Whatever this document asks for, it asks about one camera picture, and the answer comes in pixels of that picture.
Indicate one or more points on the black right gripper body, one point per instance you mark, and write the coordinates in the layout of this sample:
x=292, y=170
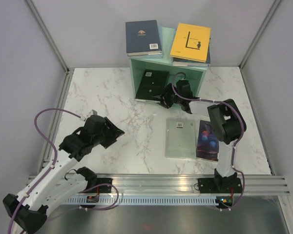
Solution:
x=175, y=98

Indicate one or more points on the aluminium rail base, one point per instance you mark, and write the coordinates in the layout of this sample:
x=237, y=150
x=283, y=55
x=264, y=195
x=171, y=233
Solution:
x=152, y=184

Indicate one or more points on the mint green open cabinet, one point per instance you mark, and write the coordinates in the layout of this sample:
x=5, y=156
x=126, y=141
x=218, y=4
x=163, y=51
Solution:
x=194, y=75

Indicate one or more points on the teal ocean cover book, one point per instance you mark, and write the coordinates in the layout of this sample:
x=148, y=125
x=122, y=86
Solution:
x=195, y=63

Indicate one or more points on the light blue cable duct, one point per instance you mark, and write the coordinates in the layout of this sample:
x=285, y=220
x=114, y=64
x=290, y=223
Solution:
x=155, y=200

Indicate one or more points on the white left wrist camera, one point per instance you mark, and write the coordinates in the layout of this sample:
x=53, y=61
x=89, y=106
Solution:
x=84, y=118

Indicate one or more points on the dark blue hardcover book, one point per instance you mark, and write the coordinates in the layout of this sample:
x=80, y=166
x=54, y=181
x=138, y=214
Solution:
x=143, y=38

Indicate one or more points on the black glossy book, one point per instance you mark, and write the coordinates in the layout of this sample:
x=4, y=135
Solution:
x=152, y=85

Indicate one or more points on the purple night sky book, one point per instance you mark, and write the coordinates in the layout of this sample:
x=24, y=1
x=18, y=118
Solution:
x=207, y=142

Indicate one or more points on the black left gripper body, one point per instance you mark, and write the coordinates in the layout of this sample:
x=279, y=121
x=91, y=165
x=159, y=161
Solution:
x=100, y=139

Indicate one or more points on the pale green grey book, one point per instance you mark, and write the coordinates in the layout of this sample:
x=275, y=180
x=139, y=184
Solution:
x=180, y=139

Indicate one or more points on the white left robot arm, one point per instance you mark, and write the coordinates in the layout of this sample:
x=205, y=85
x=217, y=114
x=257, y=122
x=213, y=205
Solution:
x=31, y=206

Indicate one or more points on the yellow hardcover book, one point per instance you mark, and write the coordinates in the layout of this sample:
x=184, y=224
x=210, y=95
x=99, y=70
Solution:
x=195, y=31

